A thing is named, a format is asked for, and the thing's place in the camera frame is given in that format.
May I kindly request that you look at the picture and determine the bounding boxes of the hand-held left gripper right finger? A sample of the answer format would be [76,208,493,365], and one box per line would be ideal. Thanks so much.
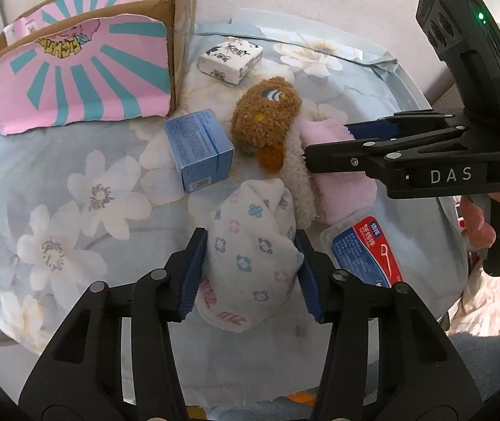
[293,229,483,421]

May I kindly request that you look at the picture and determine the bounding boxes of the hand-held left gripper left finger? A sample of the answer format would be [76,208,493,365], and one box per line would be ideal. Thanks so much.
[18,227,209,421]

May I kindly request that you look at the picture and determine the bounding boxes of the white printed tissue pack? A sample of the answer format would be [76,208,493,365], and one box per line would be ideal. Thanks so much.
[196,36,264,86]

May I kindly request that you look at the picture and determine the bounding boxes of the grey fuzzy cloth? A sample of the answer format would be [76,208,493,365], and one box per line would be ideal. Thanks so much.
[445,332,500,409]

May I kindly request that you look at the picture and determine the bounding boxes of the person's right hand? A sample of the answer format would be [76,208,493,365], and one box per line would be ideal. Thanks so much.
[458,194,497,250]

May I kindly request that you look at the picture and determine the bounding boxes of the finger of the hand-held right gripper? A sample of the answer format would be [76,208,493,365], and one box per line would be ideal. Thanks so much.
[347,111,457,142]
[305,126,470,174]

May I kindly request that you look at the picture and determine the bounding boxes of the white floral sock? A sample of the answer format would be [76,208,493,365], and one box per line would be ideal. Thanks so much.
[195,179,306,333]

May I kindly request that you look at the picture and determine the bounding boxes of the blue carton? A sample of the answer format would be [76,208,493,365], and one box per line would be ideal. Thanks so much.
[163,109,236,193]

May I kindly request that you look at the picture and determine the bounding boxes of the dental floss packet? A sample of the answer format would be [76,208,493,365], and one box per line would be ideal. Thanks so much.
[320,216,404,289]

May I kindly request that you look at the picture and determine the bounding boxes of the pink fuzzy sock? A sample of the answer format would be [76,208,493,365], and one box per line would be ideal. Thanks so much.
[299,118,379,225]

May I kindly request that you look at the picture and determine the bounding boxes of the brown and white plush sock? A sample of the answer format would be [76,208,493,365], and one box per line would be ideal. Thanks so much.
[231,76,317,229]

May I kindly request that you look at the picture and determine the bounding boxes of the pink striped cardboard box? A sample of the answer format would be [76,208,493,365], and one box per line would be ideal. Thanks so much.
[0,0,200,138]

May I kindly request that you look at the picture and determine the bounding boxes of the blue floral bed sheet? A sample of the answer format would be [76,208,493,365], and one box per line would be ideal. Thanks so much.
[0,9,470,421]

